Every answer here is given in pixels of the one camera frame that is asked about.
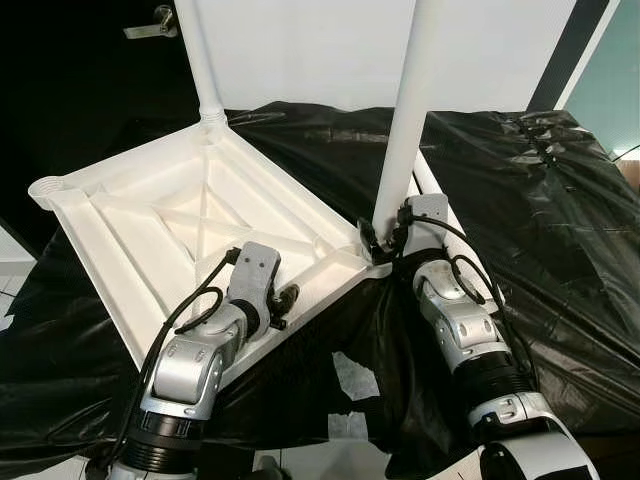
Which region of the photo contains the black vertical frame post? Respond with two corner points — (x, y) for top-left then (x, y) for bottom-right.
(527, 0), (611, 111)

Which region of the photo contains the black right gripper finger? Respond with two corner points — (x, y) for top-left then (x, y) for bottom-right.
(355, 217), (387, 265)

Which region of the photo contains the silver door handle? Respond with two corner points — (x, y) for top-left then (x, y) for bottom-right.
(122, 5), (179, 39)

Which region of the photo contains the teal glass partition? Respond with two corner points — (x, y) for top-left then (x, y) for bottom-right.
(560, 0), (640, 161)

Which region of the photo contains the black plastic cover sheet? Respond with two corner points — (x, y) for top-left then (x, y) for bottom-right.
(0, 100), (640, 471)

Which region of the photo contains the black door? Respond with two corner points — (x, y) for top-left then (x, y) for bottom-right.
(0, 0), (211, 226)

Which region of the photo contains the torn white tape patch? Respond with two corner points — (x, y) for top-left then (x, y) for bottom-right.
(330, 350), (381, 403)

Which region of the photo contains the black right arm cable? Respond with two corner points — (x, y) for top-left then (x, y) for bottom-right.
(420, 215), (531, 401)

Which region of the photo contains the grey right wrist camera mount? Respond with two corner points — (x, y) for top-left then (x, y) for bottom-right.
(403, 196), (448, 256)

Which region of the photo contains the small white tape strip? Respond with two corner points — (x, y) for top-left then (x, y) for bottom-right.
(328, 412), (373, 441)

